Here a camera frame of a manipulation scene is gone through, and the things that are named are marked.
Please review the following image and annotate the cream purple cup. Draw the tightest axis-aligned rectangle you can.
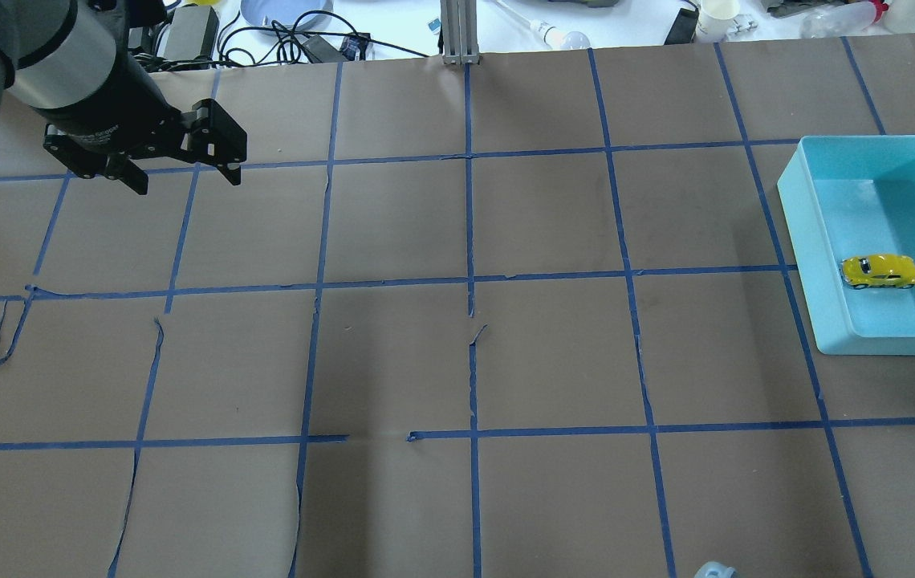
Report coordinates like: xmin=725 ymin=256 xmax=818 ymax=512
xmin=693 ymin=0 xmax=740 ymax=43

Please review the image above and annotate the yellow beetle toy car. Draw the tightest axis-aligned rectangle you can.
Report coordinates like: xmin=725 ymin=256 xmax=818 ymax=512
xmin=840 ymin=254 xmax=915 ymax=290

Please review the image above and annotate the white light bulb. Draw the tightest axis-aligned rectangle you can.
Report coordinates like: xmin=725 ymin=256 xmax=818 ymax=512
xmin=530 ymin=21 xmax=591 ymax=51

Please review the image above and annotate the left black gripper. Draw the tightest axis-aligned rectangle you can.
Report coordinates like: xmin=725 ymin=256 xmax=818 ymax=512
xmin=40 ymin=51 xmax=248 ymax=195

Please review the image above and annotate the aluminium frame post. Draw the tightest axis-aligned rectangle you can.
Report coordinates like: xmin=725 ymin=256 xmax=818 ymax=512
xmin=439 ymin=0 xmax=481 ymax=65

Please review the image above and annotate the light blue plastic bin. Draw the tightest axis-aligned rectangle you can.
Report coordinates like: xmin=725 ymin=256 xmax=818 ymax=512
xmin=778 ymin=135 xmax=915 ymax=356

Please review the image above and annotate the black power brick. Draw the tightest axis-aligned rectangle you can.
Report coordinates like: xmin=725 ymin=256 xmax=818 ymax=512
xmin=159 ymin=3 xmax=219 ymax=63

